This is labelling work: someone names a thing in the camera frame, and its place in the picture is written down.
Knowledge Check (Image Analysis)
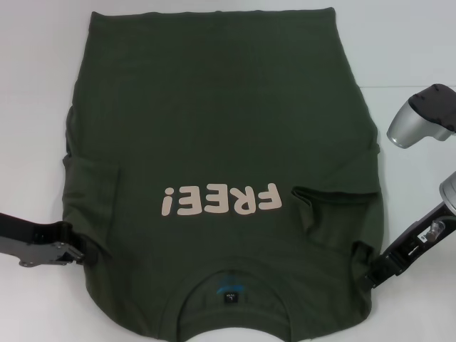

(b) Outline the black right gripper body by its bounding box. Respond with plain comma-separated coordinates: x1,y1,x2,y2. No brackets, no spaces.
386,203,456,266

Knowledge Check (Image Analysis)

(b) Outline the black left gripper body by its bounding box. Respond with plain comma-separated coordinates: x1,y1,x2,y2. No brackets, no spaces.
0,237,83,268

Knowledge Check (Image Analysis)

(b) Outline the dark green FREE! t-shirt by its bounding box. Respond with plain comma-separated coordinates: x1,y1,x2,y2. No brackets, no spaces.
61,9,385,336

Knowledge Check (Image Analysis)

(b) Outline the grey cable with clear plug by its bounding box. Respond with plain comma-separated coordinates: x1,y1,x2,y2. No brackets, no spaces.
427,219,448,239

